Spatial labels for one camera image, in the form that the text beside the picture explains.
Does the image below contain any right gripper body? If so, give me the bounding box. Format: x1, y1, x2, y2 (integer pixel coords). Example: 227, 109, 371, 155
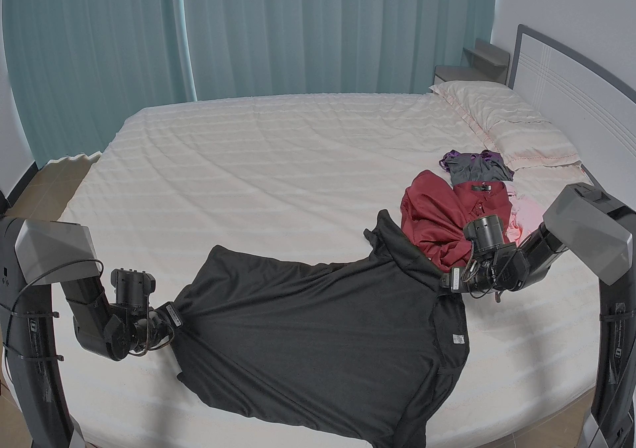
440, 265, 481, 296

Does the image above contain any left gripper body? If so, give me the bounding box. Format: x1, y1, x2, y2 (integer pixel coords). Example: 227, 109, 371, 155
147, 303, 186, 351

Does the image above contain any black T-shirt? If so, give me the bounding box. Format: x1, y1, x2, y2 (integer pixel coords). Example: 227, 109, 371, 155
169, 209, 470, 448

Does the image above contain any bed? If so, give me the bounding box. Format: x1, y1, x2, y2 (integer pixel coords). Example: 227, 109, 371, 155
49, 24, 636, 448

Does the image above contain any dark red shirt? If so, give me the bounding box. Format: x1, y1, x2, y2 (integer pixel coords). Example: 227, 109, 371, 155
400, 169, 513, 274

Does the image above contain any pink garment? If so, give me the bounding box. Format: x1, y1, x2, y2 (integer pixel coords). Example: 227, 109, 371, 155
504, 181, 545, 244

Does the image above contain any grey garment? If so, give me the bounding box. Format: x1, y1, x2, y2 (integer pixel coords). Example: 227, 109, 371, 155
445, 152, 515, 186

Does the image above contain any purple garment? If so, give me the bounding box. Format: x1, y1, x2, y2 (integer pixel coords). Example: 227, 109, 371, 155
439, 149, 504, 173

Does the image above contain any cream pillow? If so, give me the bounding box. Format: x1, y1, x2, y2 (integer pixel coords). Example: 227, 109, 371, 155
428, 80, 582, 171

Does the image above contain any grey bedside table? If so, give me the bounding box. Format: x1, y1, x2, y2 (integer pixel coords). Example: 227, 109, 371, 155
435, 38, 511, 86

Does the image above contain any blue-green curtain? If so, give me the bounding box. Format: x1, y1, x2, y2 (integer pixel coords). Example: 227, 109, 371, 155
180, 0, 499, 102
2, 0, 197, 166

